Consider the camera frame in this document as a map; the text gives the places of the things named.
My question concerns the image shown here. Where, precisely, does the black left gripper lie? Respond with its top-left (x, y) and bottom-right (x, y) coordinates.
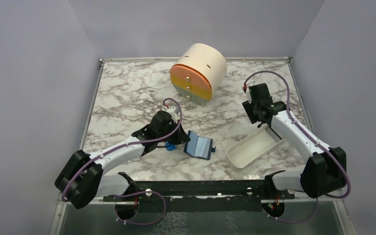
top-left (157, 120), bottom-right (190, 145)

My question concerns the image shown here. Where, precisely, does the blue card holder wallet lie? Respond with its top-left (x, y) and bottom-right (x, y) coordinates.
top-left (184, 130), bottom-right (216, 161)

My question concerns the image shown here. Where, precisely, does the white rectangular plastic tray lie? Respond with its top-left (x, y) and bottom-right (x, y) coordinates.
top-left (226, 124), bottom-right (283, 169)

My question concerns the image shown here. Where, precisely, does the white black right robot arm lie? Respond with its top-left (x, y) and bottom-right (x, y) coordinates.
top-left (242, 83), bottom-right (347, 199)

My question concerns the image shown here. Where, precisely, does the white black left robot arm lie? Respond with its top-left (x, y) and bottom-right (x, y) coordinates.
top-left (54, 108), bottom-right (190, 209)

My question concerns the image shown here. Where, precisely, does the small blue plastic box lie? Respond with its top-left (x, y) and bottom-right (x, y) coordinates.
top-left (165, 142), bottom-right (177, 151)

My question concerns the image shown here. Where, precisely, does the round beige drawer cabinet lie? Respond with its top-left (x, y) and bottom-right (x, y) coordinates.
top-left (169, 43), bottom-right (228, 105)

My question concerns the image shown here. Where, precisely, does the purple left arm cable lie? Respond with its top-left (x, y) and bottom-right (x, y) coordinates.
top-left (61, 97), bottom-right (184, 203)

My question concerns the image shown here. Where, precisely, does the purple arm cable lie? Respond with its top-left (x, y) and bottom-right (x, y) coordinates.
top-left (61, 97), bottom-right (184, 203)
top-left (242, 70), bottom-right (352, 200)

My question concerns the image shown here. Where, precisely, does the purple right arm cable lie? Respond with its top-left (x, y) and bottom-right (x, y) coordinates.
top-left (242, 70), bottom-right (352, 200)

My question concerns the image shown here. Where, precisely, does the black metal base rail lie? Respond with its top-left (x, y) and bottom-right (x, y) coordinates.
top-left (103, 180), bottom-right (295, 212)

